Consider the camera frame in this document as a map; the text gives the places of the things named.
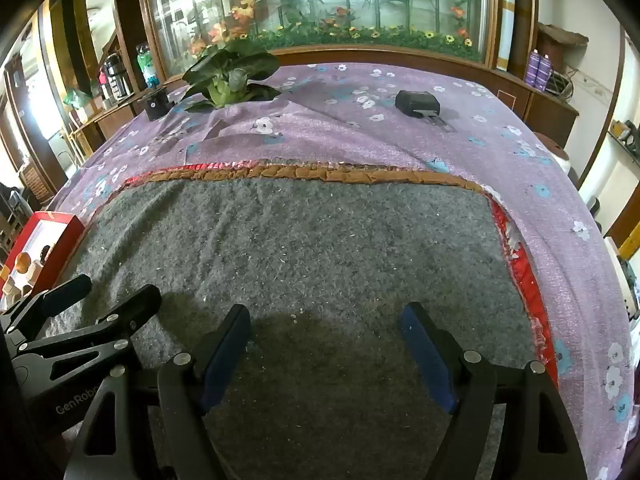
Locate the white container brown lid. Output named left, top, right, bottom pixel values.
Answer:
left=532, top=132, right=573, bottom=181

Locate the wooden wall shelf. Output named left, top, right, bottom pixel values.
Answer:
left=537, top=22, right=590, bottom=51

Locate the green plastic bottle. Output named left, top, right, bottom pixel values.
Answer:
left=136, top=42, right=160, bottom=88

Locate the black cylinder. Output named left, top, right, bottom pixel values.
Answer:
left=141, top=86, right=173, bottom=122

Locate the white gold striped column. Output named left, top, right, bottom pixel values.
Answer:
left=495, top=0, right=518, bottom=73

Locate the wooden cabinet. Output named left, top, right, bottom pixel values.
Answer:
left=107, top=0, right=581, bottom=146

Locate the leafy green cabbage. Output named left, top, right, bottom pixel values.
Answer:
left=181, top=39, right=282, bottom=113

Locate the purple floral cloth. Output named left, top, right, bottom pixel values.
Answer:
left=47, top=62, right=636, bottom=480

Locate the black thermos flask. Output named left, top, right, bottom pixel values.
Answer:
left=102, top=54, right=132, bottom=101

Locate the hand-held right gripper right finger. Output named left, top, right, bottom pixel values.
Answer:
left=399, top=302, right=588, bottom=480

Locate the grey felt mat red trim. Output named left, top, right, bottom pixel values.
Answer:
left=42, top=159, right=558, bottom=480

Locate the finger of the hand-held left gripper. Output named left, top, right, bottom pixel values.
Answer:
left=7, top=284, right=163, bottom=377
left=0, top=275, right=93, bottom=333

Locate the wooden chair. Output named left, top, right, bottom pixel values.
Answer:
left=67, top=105, right=108, bottom=156

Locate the black car key fob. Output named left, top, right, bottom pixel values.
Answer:
left=395, top=89, right=458, bottom=133

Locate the red cardboard box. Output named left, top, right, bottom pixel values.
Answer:
left=0, top=212, right=85, bottom=311

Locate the floral painted glass panel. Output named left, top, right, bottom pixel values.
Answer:
left=142, top=0, right=493, bottom=63

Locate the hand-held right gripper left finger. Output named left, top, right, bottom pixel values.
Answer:
left=64, top=304, right=252, bottom=480

